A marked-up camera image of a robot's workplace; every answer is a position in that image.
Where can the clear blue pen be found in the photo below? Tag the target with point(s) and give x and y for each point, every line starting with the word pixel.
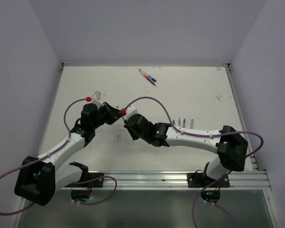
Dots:
pixel 192 123

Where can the blue capped pen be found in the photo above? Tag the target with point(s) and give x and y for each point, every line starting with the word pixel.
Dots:
pixel 143 73

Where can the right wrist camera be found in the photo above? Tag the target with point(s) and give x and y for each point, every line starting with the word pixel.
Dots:
pixel 130 111

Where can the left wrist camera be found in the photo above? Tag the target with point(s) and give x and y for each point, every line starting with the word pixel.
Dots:
pixel 96 98

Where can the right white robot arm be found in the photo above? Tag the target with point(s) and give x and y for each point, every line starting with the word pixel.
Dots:
pixel 230 147

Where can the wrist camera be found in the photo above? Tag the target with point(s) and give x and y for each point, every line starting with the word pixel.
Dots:
pixel 96 98
pixel 130 111

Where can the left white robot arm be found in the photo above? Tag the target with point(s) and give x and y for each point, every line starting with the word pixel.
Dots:
pixel 48 162

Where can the aluminium front rail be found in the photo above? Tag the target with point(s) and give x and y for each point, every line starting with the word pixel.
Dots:
pixel 144 180

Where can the dark blue pen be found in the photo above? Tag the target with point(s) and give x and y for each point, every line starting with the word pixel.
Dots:
pixel 122 113

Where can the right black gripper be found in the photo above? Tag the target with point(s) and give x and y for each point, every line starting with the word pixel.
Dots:
pixel 133 136

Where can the aluminium rail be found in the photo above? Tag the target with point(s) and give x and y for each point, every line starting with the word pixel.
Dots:
pixel 239 112
pixel 144 180

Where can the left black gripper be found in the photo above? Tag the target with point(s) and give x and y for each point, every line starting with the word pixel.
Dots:
pixel 113 113

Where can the red ink pen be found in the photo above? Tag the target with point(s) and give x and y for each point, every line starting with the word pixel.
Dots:
pixel 147 78

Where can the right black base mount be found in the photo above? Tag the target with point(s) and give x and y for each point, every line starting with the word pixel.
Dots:
pixel 198 179

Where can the aluminium right side rail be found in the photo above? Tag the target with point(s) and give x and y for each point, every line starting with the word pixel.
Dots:
pixel 239 112

